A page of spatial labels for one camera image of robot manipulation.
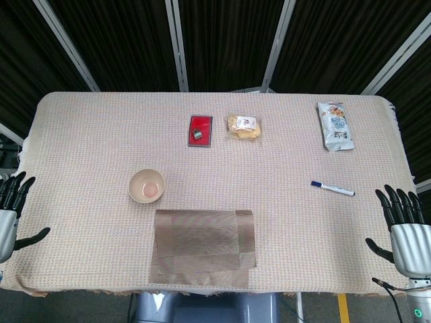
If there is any white blue snack bag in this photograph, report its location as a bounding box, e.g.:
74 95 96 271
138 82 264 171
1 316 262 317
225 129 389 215
317 102 356 151

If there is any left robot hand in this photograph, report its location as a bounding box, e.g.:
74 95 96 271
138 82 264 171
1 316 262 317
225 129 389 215
0 171 51 264

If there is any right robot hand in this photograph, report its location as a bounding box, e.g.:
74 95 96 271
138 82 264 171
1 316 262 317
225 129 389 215
365 184 431 279

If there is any blue capped white marker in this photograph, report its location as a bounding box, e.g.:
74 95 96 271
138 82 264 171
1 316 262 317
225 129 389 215
310 180 356 197

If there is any red rectangular box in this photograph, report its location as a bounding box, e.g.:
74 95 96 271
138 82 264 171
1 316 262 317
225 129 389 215
187 114 214 147

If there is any beige woven tablecloth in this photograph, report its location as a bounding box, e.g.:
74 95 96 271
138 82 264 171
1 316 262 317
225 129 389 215
0 91 430 297

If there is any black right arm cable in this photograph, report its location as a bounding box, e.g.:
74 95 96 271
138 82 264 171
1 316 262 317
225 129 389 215
371 277 414 323

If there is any beige bowl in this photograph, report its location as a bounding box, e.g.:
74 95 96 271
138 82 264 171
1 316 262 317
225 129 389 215
128 168 166 204

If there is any brown woven placemat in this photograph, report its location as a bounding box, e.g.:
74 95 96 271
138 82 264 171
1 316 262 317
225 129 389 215
148 209 257 289

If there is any thin green cable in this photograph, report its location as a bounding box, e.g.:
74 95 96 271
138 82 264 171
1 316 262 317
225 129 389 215
279 295 302 322

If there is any bagged bread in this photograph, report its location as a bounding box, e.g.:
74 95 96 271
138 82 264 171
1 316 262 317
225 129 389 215
224 114 263 144

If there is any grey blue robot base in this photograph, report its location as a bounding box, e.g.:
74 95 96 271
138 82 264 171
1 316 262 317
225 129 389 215
134 291 280 323

